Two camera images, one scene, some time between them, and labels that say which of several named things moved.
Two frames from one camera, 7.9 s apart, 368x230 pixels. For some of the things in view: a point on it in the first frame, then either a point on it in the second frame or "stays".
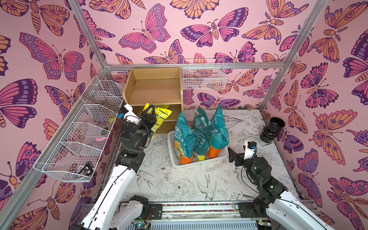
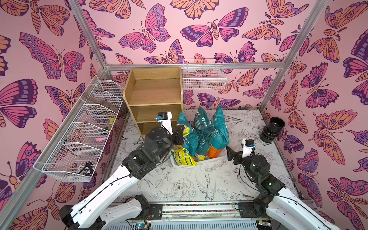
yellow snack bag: (162, 112) to (183, 157)
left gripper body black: (142, 130) to (169, 141)
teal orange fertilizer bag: (218, 137) stays
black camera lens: (272, 130) stays
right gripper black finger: (238, 157) stays
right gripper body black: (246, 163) stays
